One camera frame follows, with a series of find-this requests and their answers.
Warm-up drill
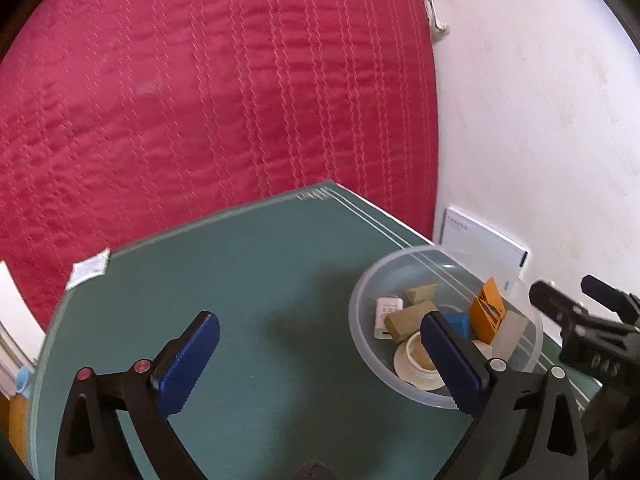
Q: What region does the white paper slip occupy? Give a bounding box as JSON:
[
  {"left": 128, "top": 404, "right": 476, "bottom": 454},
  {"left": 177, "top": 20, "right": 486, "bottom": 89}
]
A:
[{"left": 65, "top": 247, "right": 111, "bottom": 290}]

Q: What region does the white rectangular box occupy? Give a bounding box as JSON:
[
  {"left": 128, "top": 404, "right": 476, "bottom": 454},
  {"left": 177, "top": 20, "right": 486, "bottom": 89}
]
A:
[{"left": 490, "top": 310, "right": 528, "bottom": 362}]

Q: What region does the blue foam cube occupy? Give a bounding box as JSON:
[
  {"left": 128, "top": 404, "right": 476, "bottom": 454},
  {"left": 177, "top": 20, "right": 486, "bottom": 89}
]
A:
[{"left": 442, "top": 312, "right": 474, "bottom": 340}]

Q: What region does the white stone-like block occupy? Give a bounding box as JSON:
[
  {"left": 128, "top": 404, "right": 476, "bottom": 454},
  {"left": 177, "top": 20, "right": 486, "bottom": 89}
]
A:
[{"left": 473, "top": 339, "right": 492, "bottom": 360}]

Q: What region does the green table mat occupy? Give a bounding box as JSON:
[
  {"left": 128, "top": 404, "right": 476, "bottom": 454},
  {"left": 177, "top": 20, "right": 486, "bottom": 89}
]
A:
[{"left": 28, "top": 180, "right": 601, "bottom": 480}]

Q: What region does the pink white small dish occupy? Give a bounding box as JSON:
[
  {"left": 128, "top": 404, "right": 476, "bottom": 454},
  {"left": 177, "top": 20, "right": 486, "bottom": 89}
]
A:
[{"left": 394, "top": 332, "right": 445, "bottom": 391}]

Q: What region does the pale wooden wedge block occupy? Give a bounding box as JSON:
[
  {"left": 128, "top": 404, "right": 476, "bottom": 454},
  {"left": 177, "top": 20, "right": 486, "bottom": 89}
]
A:
[{"left": 405, "top": 284, "right": 437, "bottom": 306}]

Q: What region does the clear plastic bowl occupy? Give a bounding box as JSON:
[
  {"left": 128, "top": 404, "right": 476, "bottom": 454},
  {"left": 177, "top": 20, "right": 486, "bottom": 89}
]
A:
[{"left": 348, "top": 245, "right": 544, "bottom": 410}]

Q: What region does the red quilted blanket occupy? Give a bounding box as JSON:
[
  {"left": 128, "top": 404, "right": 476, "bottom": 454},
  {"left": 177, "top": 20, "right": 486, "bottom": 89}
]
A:
[{"left": 1, "top": 0, "right": 438, "bottom": 326}]

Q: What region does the orange striped triangular block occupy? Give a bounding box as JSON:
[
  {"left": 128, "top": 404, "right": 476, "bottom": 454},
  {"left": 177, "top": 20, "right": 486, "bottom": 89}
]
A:
[{"left": 468, "top": 278, "right": 506, "bottom": 344}]

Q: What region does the white usb charger cube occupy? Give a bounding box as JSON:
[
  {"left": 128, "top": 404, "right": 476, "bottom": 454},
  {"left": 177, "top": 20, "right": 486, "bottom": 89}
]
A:
[{"left": 373, "top": 296, "right": 405, "bottom": 340}]

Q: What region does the brown wooden rectangular block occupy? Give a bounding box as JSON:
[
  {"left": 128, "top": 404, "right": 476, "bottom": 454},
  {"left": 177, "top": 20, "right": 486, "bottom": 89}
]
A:
[{"left": 384, "top": 301, "right": 437, "bottom": 344}]

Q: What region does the white wall panel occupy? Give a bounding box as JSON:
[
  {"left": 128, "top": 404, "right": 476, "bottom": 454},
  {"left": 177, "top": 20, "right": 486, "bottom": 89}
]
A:
[{"left": 440, "top": 207, "right": 529, "bottom": 292}]

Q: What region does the light blue cup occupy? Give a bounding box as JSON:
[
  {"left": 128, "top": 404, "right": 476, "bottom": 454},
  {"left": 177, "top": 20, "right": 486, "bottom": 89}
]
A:
[{"left": 15, "top": 365, "right": 35, "bottom": 399}]

